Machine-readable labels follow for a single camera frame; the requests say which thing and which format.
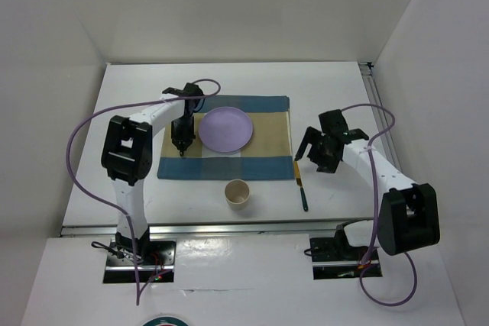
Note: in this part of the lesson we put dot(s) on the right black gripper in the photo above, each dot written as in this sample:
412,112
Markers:
327,165

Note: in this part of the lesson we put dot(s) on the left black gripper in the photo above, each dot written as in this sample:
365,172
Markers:
186,137

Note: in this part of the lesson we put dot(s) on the green handled gold knife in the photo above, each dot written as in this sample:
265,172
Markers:
300,184

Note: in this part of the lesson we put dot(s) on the purple plate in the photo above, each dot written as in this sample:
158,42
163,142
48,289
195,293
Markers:
225,129

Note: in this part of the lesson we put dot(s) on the blue tan white placemat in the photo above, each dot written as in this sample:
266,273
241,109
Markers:
266,156

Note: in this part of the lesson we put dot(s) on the beige cup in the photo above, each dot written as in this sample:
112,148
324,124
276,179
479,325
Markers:
237,193

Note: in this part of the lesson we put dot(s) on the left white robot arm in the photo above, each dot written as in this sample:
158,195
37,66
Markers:
127,156

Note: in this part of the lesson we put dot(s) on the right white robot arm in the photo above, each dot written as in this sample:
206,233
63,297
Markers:
406,213

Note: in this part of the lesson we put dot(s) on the green round sticker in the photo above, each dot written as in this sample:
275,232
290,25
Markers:
165,320

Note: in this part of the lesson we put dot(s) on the right aluminium rail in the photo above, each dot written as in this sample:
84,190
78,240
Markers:
381,118

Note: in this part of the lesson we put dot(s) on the aluminium rail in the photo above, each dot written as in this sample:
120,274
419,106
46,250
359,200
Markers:
381,118
243,228

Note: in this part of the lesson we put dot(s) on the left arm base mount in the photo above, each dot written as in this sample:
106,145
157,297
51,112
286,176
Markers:
157,264

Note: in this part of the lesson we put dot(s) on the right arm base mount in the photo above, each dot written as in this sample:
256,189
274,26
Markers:
335,258

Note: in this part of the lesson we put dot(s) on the front aluminium rail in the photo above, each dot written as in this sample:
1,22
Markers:
243,228

